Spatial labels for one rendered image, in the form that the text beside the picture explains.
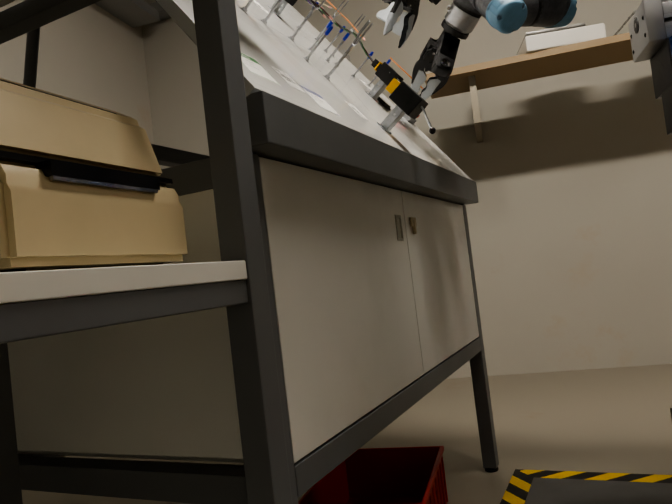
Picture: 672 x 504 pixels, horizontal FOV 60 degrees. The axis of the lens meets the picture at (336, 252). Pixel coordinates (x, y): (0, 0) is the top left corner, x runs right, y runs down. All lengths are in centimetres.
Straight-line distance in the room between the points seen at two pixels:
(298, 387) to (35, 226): 43
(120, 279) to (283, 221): 35
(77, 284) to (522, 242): 290
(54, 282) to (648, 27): 123
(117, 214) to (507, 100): 292
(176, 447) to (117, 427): 11
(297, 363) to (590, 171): 266
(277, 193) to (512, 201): 253
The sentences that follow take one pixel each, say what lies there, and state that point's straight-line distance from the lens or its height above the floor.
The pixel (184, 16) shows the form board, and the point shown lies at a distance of 83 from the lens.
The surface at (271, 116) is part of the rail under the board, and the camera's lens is 73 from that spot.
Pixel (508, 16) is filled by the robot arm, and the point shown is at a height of 113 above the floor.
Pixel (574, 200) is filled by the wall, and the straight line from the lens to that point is 326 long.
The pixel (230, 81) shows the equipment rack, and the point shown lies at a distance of 66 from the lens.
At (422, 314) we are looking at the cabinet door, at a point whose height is 53.
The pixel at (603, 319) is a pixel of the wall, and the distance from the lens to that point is 328.
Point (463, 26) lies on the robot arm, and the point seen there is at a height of 117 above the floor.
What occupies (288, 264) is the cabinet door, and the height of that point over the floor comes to 65.
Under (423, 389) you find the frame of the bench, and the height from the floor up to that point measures 38.
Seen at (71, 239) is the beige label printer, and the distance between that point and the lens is 50.
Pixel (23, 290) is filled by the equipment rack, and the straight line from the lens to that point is 43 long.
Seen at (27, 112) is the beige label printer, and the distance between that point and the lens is 54.
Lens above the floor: 63
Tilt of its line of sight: 2 degrees up
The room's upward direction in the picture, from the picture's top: 7 degrees counter-clockwise
